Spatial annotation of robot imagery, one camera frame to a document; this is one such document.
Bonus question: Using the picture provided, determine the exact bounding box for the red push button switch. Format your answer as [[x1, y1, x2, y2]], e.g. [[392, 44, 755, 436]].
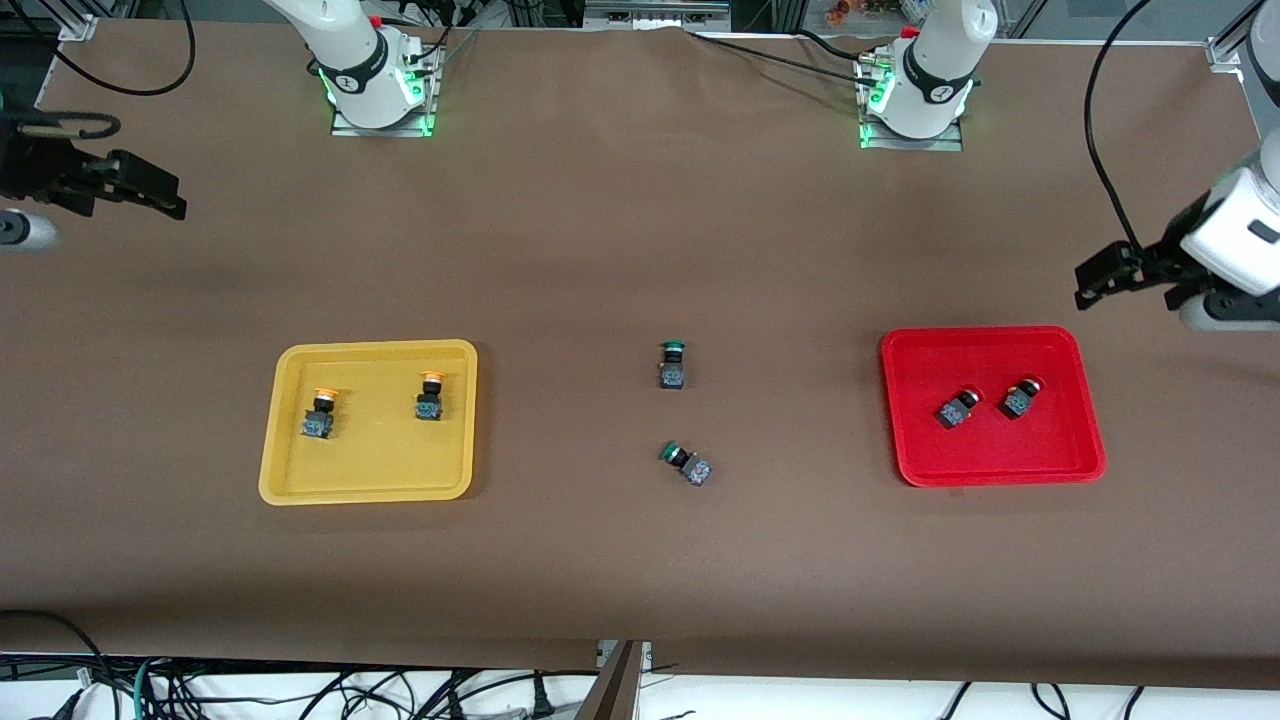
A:
[[998, 376, 1044, 421], [937, 387, 985, 431]]

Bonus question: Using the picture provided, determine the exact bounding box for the red plastic tray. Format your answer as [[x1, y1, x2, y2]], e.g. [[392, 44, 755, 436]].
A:
[[880, 325, 1108, 488]]

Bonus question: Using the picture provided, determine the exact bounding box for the yellow plastic tray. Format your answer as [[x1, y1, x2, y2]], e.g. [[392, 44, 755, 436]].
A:
[[258, 339, 479, 506]]

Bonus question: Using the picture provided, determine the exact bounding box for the brown table cover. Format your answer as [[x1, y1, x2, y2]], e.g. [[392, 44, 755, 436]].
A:
[[0, 18, 1280, 691]]

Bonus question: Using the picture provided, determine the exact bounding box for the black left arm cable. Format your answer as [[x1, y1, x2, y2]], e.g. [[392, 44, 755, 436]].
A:
[[1085, 0, 1266, 251]]

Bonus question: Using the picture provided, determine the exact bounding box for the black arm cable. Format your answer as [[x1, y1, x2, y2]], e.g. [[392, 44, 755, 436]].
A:
[[1085, 0, 1266, 251], [5, 0, 197, 99]]

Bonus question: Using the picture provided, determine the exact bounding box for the aluminium frame corner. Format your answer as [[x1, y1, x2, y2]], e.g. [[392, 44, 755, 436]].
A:
[[55, 0, 103, 43], [1205, 0, 1280, 73]]

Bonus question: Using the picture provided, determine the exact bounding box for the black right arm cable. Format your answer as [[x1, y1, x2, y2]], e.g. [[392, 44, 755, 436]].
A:
[[5, 0, 197, 99]]

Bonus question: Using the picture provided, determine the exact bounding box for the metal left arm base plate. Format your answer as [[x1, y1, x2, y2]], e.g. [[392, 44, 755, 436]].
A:
[[856, 52, 967, 153]]

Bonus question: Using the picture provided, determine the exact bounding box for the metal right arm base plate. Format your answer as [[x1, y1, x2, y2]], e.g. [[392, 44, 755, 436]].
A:
[[330, 42, 443, 138]]

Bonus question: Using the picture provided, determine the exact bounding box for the black cable across table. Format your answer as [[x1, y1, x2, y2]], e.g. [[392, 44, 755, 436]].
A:
[[685, 28, 883, 79]]

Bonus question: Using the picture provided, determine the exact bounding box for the black looped floor cable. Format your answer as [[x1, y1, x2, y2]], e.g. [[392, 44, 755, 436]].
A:
[[0, 608, 126, 720]]

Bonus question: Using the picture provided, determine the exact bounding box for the green floor cable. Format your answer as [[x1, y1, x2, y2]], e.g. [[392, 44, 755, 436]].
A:
[[132, 656, 163, 720]]

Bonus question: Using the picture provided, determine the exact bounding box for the grey metal frame bar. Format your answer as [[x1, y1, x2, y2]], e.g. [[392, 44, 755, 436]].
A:
[[583, 0, 733, 33]]

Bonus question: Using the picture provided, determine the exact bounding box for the aluminium frame post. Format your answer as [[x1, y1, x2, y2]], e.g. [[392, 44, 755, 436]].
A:
[[573, 640, 653, 720]]

